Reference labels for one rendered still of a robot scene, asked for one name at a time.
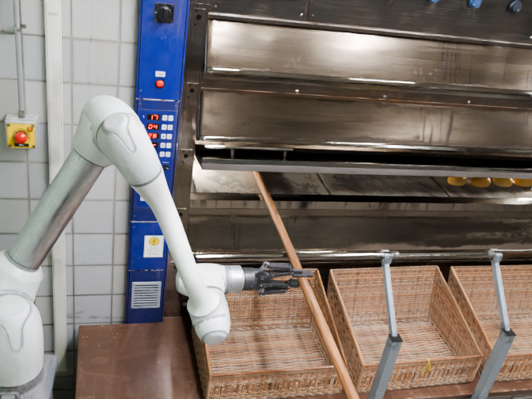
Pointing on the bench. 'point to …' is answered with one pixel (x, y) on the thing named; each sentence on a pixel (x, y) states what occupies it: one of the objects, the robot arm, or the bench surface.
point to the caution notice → (153, 246)
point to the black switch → (164, 13)
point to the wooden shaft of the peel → (309, 294)
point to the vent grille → (146, 294)
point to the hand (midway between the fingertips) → (301, 278)
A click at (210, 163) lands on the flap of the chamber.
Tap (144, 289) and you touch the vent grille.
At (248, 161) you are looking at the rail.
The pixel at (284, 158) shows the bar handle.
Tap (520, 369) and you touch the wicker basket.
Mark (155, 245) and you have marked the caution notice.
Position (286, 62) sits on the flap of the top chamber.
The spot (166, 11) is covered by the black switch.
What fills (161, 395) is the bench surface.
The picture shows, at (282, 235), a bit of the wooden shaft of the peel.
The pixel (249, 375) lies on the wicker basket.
